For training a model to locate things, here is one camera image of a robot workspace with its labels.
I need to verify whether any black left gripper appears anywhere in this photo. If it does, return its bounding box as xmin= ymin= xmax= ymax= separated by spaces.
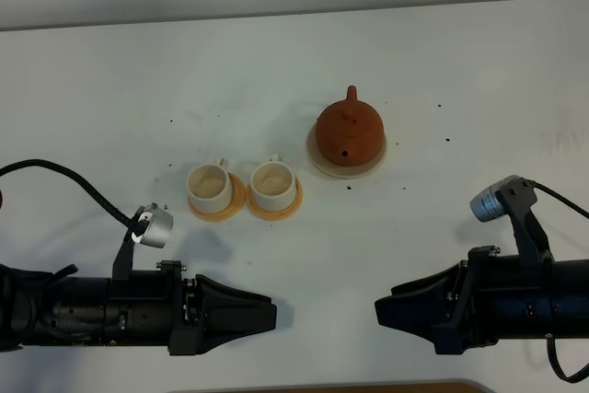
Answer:
xmin=109 ymin=261 xmax=277 ymax=356

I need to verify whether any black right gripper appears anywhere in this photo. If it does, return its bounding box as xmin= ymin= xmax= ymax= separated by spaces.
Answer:
xmin=375 ymin=246 xmax=498 ymax=355

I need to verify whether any brown clay teapot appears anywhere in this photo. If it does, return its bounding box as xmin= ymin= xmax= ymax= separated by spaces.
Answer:
xmin=315 ymin=86 xmax=385 ymax=167

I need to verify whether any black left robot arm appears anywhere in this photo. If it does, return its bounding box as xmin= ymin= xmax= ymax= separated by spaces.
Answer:
xmin=1 ymin=260 xmax=277 ymax=356

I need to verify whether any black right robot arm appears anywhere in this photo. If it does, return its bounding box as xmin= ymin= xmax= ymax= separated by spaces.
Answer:
xmin=375 ymin=247 xmax=588 ymax=354

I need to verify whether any beige round teapot coaster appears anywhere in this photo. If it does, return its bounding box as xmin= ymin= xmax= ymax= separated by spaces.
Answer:
xmin=306 ymin=126 xmax=387 ymax=179

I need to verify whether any left white teacup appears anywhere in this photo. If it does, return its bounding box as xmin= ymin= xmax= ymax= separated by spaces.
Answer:
xmin=187 ymin=158 xmax=233 ymax=214

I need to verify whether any white teacup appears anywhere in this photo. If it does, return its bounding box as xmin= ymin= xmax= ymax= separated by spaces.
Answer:
xmin=249 ymin=153 xmax=296 ymax=213
xmin=187 ymin=158 xmax=233 ymax=214

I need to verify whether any left orange cup coaster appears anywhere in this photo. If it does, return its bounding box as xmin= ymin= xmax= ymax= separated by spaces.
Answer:
xmin=187 ymin=173 xmax=246 ymax=222

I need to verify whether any orange cup coaster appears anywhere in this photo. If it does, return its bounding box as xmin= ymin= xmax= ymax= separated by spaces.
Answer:
xmin=246 ymin=179 xmax=303 ymax=221
xmin=187 ymin=173 xmax=246 ymax=222

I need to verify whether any right orange cup coaster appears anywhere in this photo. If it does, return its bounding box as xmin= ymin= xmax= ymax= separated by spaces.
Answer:
xmin=246 ymin=179 xmax=303 ymax=221

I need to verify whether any right white teacup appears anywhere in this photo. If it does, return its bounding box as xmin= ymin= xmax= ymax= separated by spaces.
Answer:
xmin=249 ymin=153 xmax=296 ymax=213

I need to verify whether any black left camera cable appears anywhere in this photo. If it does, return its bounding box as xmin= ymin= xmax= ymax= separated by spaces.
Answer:
xmin=0 ymin=159 xmax=139 ymax=233

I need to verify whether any black camera cable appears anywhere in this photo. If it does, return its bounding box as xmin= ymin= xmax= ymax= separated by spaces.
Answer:
xmin=528 ymin=179 xmax=589 ymax=219
xmin=0 ymin=159 xmax=139 ymax=233

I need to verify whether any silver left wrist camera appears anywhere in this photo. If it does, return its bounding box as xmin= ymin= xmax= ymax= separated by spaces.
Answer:
xmin=111 ymin=202 xmax=175 ymax=283

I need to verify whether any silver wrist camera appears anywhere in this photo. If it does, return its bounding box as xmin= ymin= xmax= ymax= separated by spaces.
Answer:
xmin=468 ymin=175 xmax=554 ymax=270
xmin=111 ymin=202 xmax=175 ymax=283

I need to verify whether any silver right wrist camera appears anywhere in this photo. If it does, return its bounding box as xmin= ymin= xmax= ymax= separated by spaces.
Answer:
xmin=468 ymin=175 xmax=554 ymax=270

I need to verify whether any black right camera cable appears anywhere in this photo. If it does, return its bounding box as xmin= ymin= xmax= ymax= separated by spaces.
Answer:
xmin=528 ymin=179 xmax=589 ymax=219

